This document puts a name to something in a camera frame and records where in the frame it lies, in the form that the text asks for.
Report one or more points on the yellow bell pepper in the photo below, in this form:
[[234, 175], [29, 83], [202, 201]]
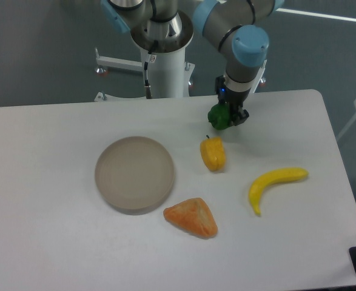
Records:
[[213, 154]]

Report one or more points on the yellow banana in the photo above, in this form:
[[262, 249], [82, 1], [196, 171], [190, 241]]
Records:
[[273, 177]]

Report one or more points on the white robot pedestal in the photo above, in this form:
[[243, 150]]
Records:
[[162, 46]]

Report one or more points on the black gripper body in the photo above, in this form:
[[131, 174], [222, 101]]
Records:
[[231, 92]]

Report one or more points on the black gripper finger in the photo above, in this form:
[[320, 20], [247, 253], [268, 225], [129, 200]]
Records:
[[238, 115]]

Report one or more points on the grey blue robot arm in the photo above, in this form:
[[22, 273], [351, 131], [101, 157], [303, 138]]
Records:
[[230, 27]]

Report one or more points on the beige round plate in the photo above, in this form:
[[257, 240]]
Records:
[[135, 174]]

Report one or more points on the green bell pepper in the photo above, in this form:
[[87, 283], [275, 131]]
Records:
[[219, 117]]

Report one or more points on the orange triangular bread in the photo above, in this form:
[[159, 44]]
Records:
[[193, 216]]

